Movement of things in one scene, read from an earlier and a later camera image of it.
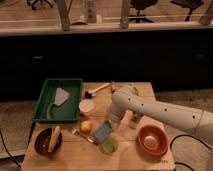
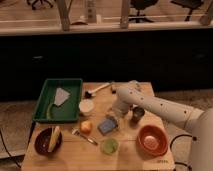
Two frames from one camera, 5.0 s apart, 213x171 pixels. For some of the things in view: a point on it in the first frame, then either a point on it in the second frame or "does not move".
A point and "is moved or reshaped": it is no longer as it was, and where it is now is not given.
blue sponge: x=104 y=131 is moved or reshaped
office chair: x=190 y=4 does not move
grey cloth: x=60 y=96 does not move
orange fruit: x=86 y=127 does not move
